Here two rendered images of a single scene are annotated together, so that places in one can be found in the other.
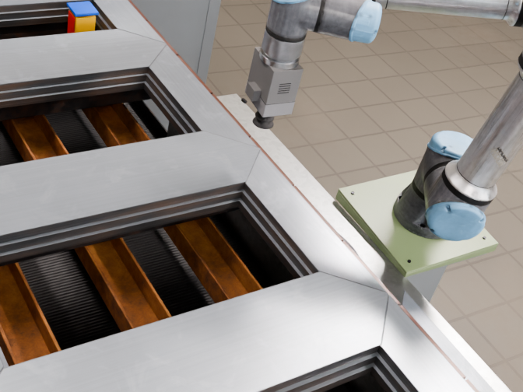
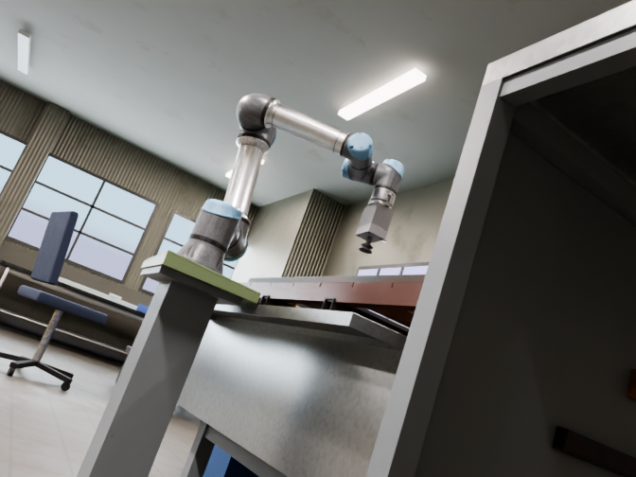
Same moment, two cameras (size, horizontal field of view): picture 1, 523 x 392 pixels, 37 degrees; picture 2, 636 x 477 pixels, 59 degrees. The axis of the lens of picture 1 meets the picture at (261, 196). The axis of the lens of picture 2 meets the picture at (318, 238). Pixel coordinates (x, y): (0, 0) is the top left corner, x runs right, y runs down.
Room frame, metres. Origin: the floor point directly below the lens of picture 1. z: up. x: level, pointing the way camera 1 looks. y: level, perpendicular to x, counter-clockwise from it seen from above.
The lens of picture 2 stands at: (3.01, 0.30, 0.50)
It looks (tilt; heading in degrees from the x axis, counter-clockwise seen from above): 15 degrees up; 194
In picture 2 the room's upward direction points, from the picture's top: 20 degrees clockwise
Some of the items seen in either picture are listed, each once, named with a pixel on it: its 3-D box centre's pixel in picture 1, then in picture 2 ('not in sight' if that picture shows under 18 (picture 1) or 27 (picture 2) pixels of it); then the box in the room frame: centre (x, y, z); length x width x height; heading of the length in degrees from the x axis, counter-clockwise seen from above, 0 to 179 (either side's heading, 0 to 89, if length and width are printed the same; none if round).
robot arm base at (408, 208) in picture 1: (431, 201); (202, 257); (1.51, -0.38, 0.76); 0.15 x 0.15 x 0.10
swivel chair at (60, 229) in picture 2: not in sight; (62, 296); (-0.56, -2.20, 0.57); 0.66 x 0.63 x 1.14; 123
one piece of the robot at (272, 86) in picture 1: (268, 78); (379, 222); (1.32, 0.04, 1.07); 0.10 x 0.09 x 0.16; 125
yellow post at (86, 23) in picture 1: (79, 47); not in sight; (1.75, 0.54, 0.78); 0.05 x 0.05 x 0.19; 41
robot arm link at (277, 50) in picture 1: (282, 41); (382, 199); (1.32, 0.03, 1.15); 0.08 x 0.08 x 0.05
